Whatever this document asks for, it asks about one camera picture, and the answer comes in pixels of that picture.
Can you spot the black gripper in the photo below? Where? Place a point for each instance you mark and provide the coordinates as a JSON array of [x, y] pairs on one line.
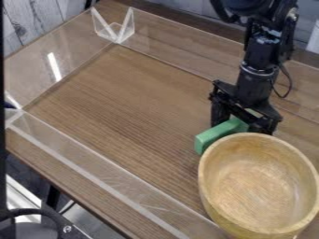
[[246, 99]]

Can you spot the green rectangular block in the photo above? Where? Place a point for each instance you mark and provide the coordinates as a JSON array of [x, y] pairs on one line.
[[233, 126]]

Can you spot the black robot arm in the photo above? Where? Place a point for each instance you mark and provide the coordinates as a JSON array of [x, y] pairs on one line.
[[270, 21]]

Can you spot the light wooden bowl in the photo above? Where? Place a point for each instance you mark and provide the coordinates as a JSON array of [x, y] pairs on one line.
[[258, 186]]

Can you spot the black table leg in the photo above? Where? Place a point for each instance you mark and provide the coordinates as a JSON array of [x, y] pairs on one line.
[[54, 197]]

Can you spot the clear acrylic wall panel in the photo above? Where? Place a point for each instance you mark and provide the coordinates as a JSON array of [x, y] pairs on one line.
[[126, 164]]

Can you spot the clear acrylic corner bracket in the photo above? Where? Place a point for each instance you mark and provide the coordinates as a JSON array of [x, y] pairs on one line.
[[115, 32]]

